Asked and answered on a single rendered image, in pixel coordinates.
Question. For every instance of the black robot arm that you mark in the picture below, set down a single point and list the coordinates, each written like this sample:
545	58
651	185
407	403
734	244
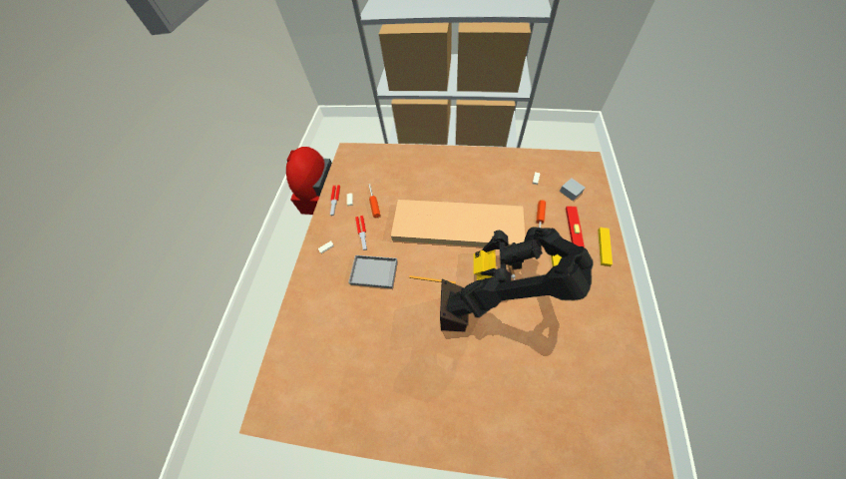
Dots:
570	280

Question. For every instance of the red flat bar with yellow patch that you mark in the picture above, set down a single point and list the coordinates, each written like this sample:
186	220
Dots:
574	226

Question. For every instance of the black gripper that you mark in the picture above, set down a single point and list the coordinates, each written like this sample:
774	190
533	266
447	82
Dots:
508	254

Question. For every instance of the orange-handled awl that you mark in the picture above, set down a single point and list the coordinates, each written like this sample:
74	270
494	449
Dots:
541	212
374	205

